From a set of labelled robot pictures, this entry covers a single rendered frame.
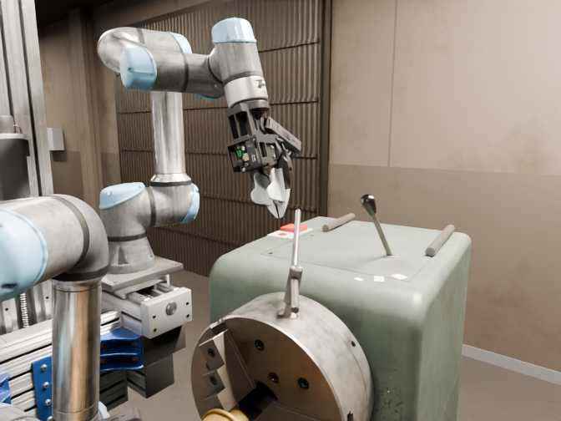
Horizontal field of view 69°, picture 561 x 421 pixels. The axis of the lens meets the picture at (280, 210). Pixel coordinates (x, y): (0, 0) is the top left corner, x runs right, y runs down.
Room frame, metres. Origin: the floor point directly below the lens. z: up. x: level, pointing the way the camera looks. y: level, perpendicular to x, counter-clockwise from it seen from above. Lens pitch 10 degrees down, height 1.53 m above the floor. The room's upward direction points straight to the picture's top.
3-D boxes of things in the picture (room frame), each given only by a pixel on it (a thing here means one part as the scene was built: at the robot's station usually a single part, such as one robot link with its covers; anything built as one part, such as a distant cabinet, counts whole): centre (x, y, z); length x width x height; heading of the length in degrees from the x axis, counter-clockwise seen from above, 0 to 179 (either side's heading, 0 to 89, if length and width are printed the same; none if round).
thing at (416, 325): (1.01, -0.19, 1.06); 0.59 x 0.48 x 0.39; 148
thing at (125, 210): (1.12, 0.43, 1.33); 0.13 x 0.12 x 0.14; 122
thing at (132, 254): (1.11, 0.44, 1.21); 0.15 x 0.15 x 0.10
